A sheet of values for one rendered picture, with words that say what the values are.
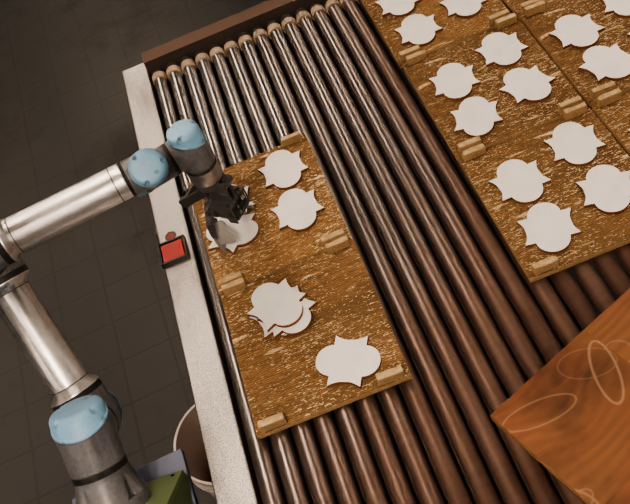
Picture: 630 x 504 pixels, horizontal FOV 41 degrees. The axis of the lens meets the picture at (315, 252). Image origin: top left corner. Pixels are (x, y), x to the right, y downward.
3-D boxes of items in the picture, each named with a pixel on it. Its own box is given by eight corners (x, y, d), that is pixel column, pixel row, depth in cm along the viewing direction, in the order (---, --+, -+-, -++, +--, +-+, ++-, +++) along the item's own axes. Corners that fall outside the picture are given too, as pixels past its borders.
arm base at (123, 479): (80, 538, 163) (60, 491, 162) (80, 513, 178) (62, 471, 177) (154, 504, 167) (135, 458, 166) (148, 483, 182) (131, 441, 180)
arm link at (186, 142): (156, 130, 182) (190, 110, 183) (177, 165, 190) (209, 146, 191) (168, 149, 177) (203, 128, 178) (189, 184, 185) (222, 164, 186)
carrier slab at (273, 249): (220, 296, 206) (218, 293, 205) (190, 187, 233) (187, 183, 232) (353, 241, 206) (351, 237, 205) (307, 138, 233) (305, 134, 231)
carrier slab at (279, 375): (259, 439, 180) (257, 436, 178) (221, 296, 206) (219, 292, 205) (412, 378, 179) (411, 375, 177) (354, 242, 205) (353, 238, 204)
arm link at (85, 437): (65, 486, 165) (38, 423, 163) (74, 465, 178) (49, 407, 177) (124, 462, 166) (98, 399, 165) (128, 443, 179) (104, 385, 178)
